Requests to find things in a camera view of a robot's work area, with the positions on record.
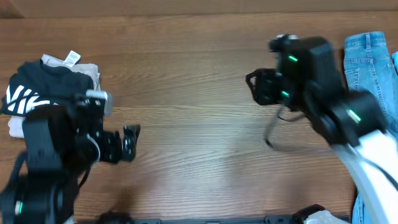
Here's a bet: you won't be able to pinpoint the black t-shirt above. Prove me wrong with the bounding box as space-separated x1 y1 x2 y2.
1 60 94 117

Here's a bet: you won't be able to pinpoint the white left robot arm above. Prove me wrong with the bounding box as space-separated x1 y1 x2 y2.
1 90 141 223

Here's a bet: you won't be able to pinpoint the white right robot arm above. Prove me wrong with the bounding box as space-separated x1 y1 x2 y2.
246 34 397 223

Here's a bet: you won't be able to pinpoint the blue denim jeans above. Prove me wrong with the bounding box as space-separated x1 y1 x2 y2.
339 32 397 223

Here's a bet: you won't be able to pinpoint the beige folded pants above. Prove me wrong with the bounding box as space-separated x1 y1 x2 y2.
8 54 101 138

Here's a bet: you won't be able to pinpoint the light blue cloth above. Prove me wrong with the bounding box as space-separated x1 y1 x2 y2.
392 52 398 73

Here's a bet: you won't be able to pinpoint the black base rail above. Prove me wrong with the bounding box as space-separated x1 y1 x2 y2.
74 211 352 224

